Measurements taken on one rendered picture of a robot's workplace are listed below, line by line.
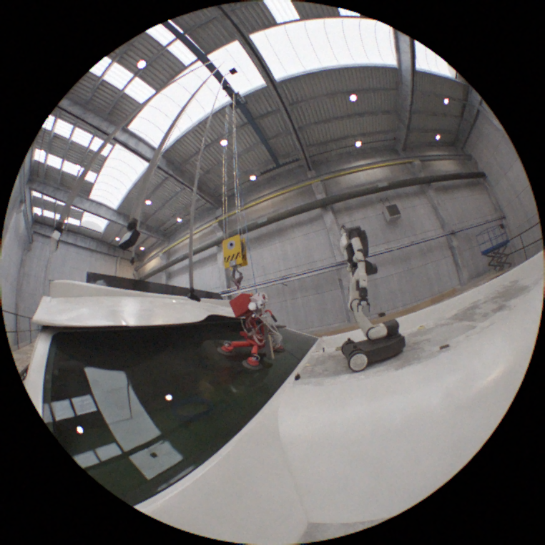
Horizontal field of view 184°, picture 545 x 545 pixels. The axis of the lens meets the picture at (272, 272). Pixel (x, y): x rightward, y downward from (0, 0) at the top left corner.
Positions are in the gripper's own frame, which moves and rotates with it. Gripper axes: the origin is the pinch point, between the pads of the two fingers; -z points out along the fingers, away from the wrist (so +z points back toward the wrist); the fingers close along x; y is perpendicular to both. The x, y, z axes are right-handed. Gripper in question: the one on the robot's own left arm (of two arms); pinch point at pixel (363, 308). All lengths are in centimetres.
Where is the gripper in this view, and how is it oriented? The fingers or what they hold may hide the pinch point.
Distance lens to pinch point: 163.9
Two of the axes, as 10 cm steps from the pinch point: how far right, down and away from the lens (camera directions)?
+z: 0.3, -9.8, 2.0
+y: -2.7, -2.0, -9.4
